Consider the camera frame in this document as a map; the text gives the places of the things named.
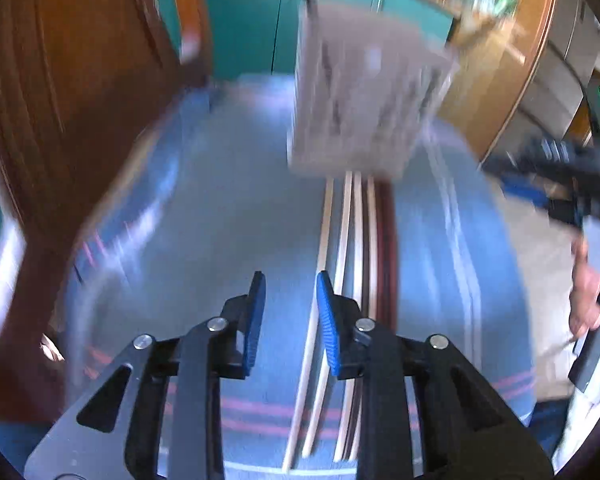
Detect light wooden chopstick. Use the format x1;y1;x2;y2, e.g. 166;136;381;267
280;179;334;474
301;172;353;458

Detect teal lower kitchen cabinets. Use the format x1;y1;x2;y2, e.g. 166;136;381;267
149;0;456;84

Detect person's right hand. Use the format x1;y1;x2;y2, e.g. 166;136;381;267
569;235;600;338

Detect silver multi-door refrigerator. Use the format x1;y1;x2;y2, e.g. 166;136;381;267
508;0;600;139

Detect white plastic utensil basket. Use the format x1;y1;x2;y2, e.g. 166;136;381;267
287;0;458;180

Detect blue striped seat cloth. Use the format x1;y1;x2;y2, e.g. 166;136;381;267
64;76;535;479

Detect carved wooden chair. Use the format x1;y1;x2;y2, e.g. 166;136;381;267
0;0;211;422

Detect wooden frame glass partition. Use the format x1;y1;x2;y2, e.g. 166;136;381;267
439;0;556;159

